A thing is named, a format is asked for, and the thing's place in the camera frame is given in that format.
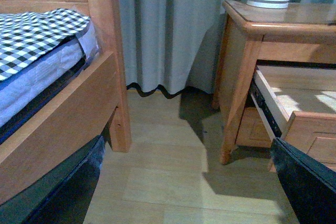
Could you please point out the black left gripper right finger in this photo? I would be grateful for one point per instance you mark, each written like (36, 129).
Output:
(307, 183)

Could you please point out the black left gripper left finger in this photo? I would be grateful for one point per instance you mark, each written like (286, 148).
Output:
(64, 194)

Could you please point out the wooden drawer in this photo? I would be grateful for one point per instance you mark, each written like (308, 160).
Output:
(297, 104)
(252, 131)

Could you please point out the blue mattress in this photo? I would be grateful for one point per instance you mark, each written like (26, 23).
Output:
(25, 93)

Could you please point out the wooden nightstand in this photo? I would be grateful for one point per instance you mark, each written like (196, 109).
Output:
(302, 35)

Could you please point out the black white checkered sheet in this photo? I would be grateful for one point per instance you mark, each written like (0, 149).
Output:
(27, 36)

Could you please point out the grey curtain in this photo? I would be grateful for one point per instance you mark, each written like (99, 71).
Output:
(172, 44)

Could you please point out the wooden bed frame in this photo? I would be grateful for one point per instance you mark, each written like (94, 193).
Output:
(93, 102)

